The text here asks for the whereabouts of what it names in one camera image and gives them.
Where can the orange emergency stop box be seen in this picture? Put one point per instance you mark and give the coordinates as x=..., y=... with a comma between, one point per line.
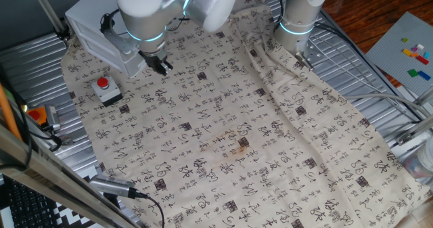
x=35, y=115

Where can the black white marker board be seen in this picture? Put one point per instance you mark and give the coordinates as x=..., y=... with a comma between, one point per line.
x=78, y=218

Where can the aluminium frame profile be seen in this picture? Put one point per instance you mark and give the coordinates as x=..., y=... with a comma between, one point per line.
x=416, y=130
x=424, y=96

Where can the silver camera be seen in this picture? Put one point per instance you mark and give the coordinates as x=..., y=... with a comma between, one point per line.
x=111, y=186

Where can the orange toy brick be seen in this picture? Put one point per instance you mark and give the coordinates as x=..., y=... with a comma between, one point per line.
x=414, y=55

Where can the white drawer cabinet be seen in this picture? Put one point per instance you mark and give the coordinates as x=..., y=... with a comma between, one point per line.
x=91, y=15

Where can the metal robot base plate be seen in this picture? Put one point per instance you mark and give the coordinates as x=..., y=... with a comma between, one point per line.
x=313, y=53

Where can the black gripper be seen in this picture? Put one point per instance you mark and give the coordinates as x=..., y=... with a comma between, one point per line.
x=154, y=59

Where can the beige calligraphy print cloth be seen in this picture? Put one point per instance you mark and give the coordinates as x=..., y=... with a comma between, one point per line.
x=236, y=136

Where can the grey box red push button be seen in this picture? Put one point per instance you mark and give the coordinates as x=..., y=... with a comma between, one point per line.
x=107, y=92

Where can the grey building baseplate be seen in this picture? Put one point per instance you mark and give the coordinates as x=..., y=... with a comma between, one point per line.
x=389, y=52

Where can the clear plastic container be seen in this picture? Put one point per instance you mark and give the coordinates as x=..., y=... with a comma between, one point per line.
x=419, y=163

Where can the aluminium beam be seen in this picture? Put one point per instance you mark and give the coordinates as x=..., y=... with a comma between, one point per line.
x=50, y=177

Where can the grey stand post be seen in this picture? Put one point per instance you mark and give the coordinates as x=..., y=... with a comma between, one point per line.
x=47, y=8

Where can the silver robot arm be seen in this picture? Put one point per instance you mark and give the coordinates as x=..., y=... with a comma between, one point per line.
x=142, y=4

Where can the blue toy brick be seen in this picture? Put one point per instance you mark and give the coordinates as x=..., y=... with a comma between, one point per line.
x=424, y=75

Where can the black keyboard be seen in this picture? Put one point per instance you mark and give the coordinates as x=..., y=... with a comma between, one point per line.
x=27, y=207

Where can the orange pole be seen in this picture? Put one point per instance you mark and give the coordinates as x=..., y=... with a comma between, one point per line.
x=8, y=113

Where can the red toy brick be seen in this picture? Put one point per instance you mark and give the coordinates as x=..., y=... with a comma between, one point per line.
x=422, y=60

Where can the green toy brick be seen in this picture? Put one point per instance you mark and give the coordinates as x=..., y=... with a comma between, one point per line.
x=413, y=73

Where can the cyan toy brick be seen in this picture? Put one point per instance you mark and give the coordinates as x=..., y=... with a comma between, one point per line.
x=427, y=55

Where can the white toy brick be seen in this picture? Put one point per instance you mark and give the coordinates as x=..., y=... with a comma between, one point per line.
x=420, y=46

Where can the yellow toy brick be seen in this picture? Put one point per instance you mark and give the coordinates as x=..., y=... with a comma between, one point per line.
x=407, y=52

